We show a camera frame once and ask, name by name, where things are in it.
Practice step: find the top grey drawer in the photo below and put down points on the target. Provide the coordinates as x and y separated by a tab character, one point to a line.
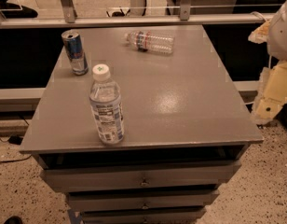
140	176

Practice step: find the grey metal frame rail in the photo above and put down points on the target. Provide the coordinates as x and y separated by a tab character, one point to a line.
63	14

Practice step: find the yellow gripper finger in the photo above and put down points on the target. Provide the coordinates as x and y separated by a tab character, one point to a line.
260	34

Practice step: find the bottom grey drawer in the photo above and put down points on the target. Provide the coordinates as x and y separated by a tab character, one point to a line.
148	216

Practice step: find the grey drawer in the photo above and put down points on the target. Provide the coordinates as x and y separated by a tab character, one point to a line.
148	216
140	176
143	200

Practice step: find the black shoe tip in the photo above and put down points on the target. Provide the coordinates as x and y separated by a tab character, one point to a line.
13	220

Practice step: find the upright clear water bottle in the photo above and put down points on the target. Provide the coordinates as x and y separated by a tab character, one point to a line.
106	106

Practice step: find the middle grey drawer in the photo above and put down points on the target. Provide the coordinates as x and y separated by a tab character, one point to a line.
143	200

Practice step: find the clear water bottle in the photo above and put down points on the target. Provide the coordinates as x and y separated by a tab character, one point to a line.
149	41
106	106

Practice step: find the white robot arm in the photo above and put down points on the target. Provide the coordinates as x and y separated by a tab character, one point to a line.
277	35

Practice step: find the black chair base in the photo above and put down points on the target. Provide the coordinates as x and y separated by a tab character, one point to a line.
13	6

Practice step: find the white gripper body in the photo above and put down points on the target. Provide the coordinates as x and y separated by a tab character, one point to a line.
282	34

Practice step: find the blue silver energy drink can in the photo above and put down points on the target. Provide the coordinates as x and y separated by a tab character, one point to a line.
73	46

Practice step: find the grey drawer cabinet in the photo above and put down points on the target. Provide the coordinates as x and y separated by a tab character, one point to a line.
177	109

